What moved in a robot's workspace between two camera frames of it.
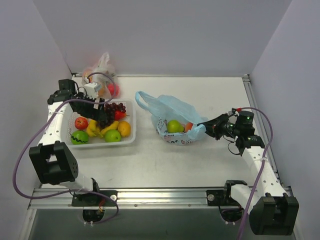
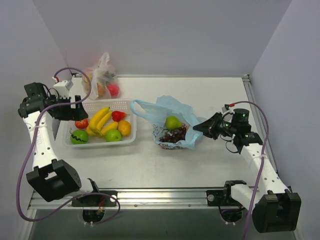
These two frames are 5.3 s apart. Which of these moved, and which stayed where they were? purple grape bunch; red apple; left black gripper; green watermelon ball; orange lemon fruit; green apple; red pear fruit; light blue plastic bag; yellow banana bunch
Moved: light blue plastic bag; purple grape bunch; left black gripper
Stayed: red apple; red pear fruit; green apple; green watermelon ball; yellow banana bunch; orange lemon fruit
